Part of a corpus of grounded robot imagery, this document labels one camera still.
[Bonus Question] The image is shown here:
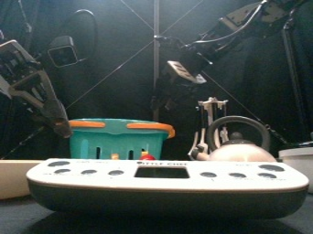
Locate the thin white cord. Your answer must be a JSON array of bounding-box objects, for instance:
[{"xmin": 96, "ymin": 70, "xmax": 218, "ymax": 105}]
[
  {"xmin": 0, "ymin": 0, "xmax": 206, "ymax": 160},
  {"xmin": 119, "ymin": 0, "xmax": 296, "ymax": 148}
]

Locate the red toy pepper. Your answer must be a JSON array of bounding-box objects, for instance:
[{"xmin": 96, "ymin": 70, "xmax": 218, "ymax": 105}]
[{"xmin": 138, "ymin": 151, "xmax": 158, "ymax": 162}]

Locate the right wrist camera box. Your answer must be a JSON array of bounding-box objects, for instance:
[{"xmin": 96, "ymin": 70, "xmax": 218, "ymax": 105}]
[{"xmin": 164, "ymin": 59, "xmax": 207, "ymax": 85}]

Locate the white toy pot black lid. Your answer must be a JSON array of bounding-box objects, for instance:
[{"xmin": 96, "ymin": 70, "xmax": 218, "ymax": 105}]
[{"xmin": 277, "ymin": 145, "xmax": 313, "ymax": 195}]

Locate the black metal stand post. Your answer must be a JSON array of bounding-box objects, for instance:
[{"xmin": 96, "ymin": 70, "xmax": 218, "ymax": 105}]
[{"xmin": 281, "ymin": 16, "xmax": 308, "ymax": 144}]

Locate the teal basket with orange handles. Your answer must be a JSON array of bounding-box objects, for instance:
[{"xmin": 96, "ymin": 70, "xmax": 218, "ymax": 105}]
[{"xmin": 67, "ymin": 118, "xmax": 178, "ymax": 161}]

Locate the grey metal frame pole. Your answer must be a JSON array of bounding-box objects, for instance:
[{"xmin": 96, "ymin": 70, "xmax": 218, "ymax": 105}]
[{"xmin": 151, "ymin": 0, "xmax": 162, "ymax": 122}]

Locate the white toy plate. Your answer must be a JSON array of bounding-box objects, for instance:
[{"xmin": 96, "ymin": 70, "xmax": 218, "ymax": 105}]
[{"xmin": 0, "ymin": 159, "xmax": 44, "ymax": 201}]

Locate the white round object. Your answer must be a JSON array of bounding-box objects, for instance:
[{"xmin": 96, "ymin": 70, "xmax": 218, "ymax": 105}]
[{"xmin": 187, "ymin": 96, "xmax": 231, "ymax": 161}]

